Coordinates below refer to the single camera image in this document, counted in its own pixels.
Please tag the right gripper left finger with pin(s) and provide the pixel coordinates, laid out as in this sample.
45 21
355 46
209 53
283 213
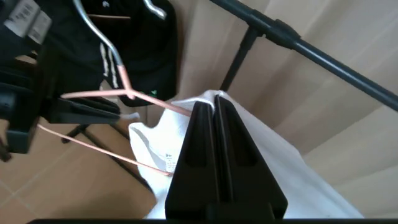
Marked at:
192 174

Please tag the black clothes rack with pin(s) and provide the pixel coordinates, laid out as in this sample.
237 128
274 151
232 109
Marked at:
281 34

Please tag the black shorts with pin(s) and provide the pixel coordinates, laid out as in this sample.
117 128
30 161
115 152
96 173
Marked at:
146 46

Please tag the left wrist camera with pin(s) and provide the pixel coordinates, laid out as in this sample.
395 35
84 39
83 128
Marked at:
23 15

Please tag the white T-shirt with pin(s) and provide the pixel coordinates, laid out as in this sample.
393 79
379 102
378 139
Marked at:
295 186

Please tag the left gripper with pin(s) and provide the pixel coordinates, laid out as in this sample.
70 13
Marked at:
25 102

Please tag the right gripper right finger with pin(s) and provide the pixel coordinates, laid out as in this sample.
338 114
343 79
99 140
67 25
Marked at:
245 174

